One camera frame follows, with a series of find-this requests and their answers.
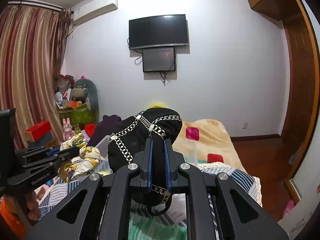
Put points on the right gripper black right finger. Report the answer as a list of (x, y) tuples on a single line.
[(171, 170)]

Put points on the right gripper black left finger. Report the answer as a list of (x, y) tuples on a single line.
[(145, 162)]

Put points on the black cap with white chains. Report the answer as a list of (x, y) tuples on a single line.
[(149, 134)]

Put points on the green knitted cloth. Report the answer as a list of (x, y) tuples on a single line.
[(141, 227)]

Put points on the yellow floral silk scarf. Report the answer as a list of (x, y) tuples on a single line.
[(86, 160)]

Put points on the person's left hand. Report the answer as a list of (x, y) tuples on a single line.
[(34, 212)]

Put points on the clear plastic storage bin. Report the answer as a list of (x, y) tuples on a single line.
[(105, 159)]

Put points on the red flat box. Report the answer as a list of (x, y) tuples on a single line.
[(37, 131)]

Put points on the beige patchwork blanket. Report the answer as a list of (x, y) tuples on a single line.
[(207, 136)]

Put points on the navy wave pattern tablecloth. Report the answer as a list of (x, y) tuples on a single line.
[(99, 208)]

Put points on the pink bunny doll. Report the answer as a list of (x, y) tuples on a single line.
[(67, 129)]

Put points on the yellow fuzzy hoop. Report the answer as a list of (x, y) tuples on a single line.
[(157, 105)]

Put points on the dark purple garment pile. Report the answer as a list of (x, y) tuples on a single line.
[(104, 128)]

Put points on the red knitted item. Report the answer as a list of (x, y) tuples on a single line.
[(90, 129)]

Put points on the green cardboard box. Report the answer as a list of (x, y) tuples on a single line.
[(79, 116)]

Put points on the grey green dinosaur plush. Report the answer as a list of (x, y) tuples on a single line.
[(85, 90)]

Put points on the striped red beige curtain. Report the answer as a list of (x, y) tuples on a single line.
[(33, 44)]

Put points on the brown wooden door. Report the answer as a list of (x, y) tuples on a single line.
[(303, 101)]

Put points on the small black wall monitor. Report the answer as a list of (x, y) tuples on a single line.
[(159, 60)]

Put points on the large black wall television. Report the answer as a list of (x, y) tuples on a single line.
[(158, 31)]

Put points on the white wall air conditioner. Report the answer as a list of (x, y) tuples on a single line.
[(94, 9)]

